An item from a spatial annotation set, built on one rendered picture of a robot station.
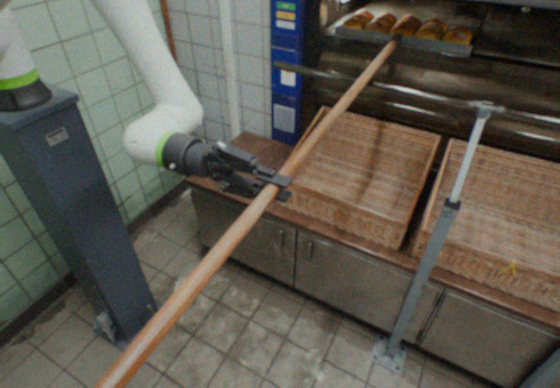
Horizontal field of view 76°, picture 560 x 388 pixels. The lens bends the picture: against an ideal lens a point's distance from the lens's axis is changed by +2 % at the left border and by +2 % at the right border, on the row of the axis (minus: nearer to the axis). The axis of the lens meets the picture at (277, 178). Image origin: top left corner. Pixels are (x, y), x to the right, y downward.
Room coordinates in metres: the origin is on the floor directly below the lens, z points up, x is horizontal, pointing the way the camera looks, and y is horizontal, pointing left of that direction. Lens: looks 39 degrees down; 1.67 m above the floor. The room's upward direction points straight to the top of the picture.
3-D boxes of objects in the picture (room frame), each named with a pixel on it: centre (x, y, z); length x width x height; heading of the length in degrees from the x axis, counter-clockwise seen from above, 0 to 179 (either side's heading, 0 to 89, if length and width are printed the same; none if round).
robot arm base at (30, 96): (0.96, 0.77, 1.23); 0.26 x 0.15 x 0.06; 60
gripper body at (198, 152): (0.63, 0.15, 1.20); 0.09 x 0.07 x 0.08; 62
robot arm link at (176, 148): (0.67, 0.21, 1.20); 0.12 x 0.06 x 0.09; 152
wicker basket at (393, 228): (1.22, -0.34, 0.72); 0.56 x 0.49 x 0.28; 60
